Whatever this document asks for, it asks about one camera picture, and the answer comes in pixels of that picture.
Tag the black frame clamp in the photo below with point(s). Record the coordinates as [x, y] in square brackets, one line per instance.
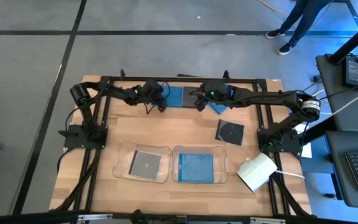
[226, 75]
[122, 74]

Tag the grey desk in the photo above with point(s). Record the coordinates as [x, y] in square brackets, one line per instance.
[331, 93]

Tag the white cylindrical camera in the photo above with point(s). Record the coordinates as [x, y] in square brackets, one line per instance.
[256, 171]

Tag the clear plastic bin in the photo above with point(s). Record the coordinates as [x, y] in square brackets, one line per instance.
[221, 165]
[121, 161]

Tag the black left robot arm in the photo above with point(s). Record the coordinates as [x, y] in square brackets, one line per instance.
[113, 90]

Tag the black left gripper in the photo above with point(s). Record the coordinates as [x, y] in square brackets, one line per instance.
[149, 91]

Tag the grey keyboard shelf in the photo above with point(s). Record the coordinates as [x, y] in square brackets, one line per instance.
[337, 174]

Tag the silver metal bracket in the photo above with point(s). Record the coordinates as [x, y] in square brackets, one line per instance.
[267, 220]
[95, 217]

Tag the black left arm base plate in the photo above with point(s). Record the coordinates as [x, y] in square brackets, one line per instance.
[73, 141]

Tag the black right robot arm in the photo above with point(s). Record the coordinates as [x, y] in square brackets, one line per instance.
[259, 98]

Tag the black aluminium table frame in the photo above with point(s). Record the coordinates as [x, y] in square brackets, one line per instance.
[129, 78]

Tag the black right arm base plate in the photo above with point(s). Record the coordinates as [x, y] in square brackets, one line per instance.
[294, 146]

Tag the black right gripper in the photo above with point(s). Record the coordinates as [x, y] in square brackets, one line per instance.
[213, 93]

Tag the blue jewel case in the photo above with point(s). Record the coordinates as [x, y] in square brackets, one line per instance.
[219, 108]
[174, 96]
[196, 168]

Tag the black power adapter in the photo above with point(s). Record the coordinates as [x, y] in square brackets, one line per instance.
[353, 71]

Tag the black rig beam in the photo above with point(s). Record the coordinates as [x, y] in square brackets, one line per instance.
[26, 217]

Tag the white paper sheet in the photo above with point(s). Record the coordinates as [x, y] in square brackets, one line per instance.
[307, 153]

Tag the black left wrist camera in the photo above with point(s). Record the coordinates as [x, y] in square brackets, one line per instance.
[162, 105]

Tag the black support pole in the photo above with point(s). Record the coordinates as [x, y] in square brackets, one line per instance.
[319, 130]
[356, 40]

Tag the person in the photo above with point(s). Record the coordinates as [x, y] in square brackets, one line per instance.
[303, 18]

